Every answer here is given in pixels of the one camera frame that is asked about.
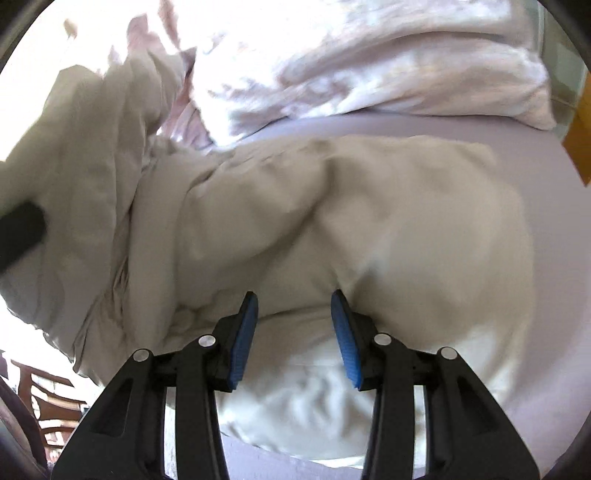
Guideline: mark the wooden bedside furniture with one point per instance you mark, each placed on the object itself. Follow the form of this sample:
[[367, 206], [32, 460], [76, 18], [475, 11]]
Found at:
[[581, 147]]

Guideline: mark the dark wooden chair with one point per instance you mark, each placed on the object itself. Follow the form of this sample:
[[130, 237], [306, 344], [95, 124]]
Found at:
[[51, 392]]

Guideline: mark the pink floral quilt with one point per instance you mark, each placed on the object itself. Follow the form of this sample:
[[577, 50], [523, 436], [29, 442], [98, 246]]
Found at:
[[369, 60]]

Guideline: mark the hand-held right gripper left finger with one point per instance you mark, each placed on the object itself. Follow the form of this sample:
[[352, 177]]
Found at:
[[244, 332]]

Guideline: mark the cream puffer jacket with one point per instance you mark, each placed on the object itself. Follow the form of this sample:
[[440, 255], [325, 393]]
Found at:
[[323, 207]]

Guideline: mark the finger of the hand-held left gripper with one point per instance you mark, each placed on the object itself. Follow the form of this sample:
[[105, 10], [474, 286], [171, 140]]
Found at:
[[21, 235]]

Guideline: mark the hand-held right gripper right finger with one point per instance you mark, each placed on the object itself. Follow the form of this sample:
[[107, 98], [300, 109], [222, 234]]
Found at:
[[346, 332]]

